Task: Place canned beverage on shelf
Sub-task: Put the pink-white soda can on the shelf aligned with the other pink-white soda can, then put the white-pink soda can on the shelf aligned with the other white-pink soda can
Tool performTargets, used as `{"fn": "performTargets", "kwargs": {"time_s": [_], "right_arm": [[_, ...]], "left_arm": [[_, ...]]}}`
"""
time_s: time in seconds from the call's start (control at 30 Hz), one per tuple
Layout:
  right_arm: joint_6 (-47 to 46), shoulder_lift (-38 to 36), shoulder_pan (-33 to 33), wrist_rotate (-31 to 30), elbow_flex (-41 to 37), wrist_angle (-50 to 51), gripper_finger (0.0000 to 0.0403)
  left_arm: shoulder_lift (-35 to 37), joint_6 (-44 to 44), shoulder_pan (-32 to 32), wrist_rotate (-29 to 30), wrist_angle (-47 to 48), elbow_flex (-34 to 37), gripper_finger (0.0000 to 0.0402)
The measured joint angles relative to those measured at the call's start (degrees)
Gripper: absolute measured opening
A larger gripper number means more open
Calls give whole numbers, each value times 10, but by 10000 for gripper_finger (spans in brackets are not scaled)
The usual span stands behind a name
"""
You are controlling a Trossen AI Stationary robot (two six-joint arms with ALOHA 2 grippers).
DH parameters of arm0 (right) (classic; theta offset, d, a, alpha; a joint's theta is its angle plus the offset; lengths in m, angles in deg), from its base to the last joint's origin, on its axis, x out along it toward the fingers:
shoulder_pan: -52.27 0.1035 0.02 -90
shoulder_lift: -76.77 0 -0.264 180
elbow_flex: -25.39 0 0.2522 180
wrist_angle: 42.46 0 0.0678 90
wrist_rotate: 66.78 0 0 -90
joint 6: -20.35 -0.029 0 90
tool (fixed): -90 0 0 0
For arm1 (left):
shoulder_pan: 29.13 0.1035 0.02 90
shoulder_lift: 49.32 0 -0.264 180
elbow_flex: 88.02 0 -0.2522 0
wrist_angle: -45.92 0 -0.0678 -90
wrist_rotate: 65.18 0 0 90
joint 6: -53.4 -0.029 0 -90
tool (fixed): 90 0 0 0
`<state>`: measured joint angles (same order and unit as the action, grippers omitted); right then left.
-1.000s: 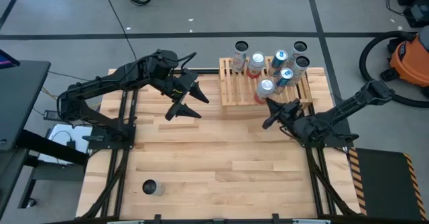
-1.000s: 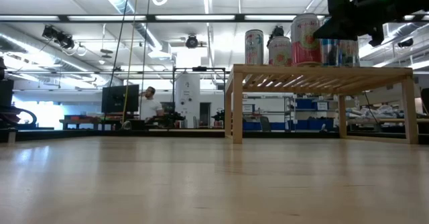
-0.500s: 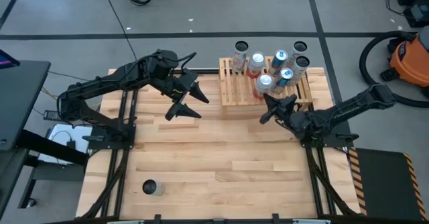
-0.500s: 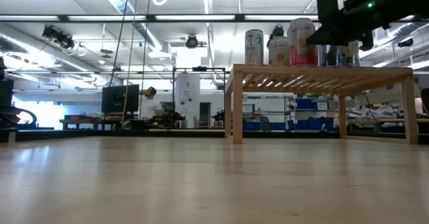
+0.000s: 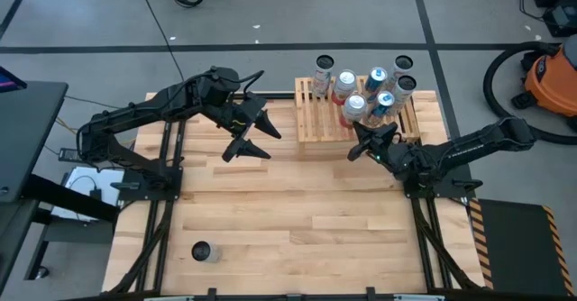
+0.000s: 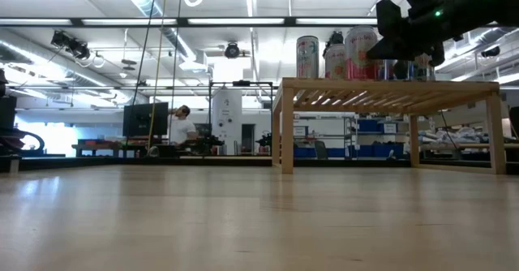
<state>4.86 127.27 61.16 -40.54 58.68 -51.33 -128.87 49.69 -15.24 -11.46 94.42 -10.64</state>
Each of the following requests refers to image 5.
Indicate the black desk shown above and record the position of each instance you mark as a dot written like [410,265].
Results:
[27,134]

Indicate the grey can black top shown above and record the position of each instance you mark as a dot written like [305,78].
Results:
[404,93]

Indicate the large black clamp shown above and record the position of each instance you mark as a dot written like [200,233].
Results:
[211,292]
[370,292]

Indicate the wooden slatted shelf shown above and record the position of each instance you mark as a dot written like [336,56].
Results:
[315,125]

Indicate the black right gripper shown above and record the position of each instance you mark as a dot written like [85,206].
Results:
[381,141]

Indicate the white paper sheets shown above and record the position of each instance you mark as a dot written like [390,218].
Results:
[85,188]

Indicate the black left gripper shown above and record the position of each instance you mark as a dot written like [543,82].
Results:
[239,116]

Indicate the white Celsius can black top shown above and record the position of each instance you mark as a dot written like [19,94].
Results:
[401,66]

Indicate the black hazard striped mat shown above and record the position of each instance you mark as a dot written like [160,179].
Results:
[518,247]

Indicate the silver can black top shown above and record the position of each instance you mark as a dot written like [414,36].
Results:
[205,251]

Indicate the black equipment case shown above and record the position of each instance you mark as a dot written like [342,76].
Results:
[556,3]

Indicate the monitor screen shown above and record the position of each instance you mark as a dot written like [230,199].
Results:
[9,80]

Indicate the white light bar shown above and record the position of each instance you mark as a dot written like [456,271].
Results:
[169,298]
[419,297]

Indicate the blue silver Red Bull can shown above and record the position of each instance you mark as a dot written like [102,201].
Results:
[375,82]

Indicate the silver slim can blue tab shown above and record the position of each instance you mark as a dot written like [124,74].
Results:
[381,107]

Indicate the red white Spindrift can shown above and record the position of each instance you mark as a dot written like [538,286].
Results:
[345,87]
[354,109]

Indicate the orange shop vacuum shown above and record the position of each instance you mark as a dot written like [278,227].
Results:
[489,89]
[547,80]

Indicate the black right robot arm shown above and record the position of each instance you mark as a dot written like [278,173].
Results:
[473,143]

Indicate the white floral can black top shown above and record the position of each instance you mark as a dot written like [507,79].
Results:
[322,78]

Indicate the black power adapter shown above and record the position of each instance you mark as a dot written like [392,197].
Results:
[67,155]

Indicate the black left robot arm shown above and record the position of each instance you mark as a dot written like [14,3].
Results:
[135,111]

